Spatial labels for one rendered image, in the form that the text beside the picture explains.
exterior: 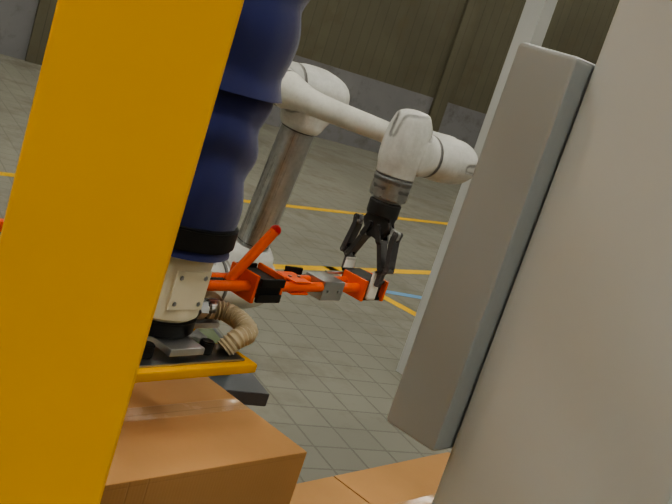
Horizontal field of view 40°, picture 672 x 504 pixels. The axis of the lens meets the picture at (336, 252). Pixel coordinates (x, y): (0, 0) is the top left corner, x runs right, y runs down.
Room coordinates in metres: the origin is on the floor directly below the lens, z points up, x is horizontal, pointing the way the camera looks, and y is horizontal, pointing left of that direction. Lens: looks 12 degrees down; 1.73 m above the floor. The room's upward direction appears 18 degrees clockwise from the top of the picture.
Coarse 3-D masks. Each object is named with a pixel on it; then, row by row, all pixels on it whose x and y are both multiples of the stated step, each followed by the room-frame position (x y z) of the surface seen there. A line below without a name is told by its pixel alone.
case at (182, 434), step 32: (160, 384) 1.82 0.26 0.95; (192, 384) 1.88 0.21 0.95; (128, 416) 1.63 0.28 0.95; (160, 416) 1.68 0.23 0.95; (192, 416) 1.72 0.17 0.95; (224, 416) 1.77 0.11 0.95; (256, 416) 1.82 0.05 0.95; (128, 448) 1.51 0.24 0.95; (160, 448) 1.55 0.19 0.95; (192, 448) 1.59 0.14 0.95; (224, 448) 1.63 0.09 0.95; (256, 448) 1.67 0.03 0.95; (288, 448) 1.72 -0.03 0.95; (128, 480) 1.41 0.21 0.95; (160, 480) 1.45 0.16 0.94; (192, 480) 1.51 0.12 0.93; (224, 480) 1.57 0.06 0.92; (256, 480) 1.64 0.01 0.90; (288, 480) 1.71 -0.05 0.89
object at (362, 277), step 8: (344, 272) 2.10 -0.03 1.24; (352, 272) 2.09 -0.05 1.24; (360, 272) 2.12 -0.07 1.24; (368, 272) 2.14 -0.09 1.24; (352, 280) 2.08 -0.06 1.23; (360, 280) 2.06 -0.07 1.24; (368, 280) 2.07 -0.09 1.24; (384, 280) 2.12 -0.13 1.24; (360, 288) 2.06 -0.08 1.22; (384, 288) 2.11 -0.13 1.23; (352, 296) 2.07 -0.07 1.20; (360, 296) 2.05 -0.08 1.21; (376, 296) 2.11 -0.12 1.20
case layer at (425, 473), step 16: (400, 464) 2.76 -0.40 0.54; (416, 464) 2.80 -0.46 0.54; (432, 464) 2.84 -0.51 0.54; (320, 480) 2.47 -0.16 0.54; (336, 480) 2.50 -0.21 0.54; (352, 480) 2.54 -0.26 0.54; (368, 480) 2.57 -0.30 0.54; (384, 480) 2.61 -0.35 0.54; (400, 480) 2.64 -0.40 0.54; (416, 480) 2.68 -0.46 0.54; (432, 480) 2.72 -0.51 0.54; (304, 496) 2.35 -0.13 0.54; (320, 496) 2.38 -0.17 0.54; (336, 496) 2.41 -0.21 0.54; (352, 496) 2.44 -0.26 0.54; (368, 496) 2.47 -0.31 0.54; (384, 496) 2.50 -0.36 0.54; (400, 496) 2.53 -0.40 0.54; (416, 496) 2.57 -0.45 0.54; (432, 496) 2.60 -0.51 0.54
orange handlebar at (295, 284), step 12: (0, 228) 1.65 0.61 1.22; (216, 276) 1.76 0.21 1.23; (288, 276) 1.91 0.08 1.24; (300, 276) 1.93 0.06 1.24; (336, 276) 2.06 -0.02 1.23; (216, 288) 1.71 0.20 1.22; (228, 288) 1.74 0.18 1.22; (240, 288) 1.76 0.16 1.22; (288, 288) 1.87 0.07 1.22; (300, 288) 1.90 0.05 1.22; (312, 288) 1.93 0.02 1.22; (348, 288) 2.03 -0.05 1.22
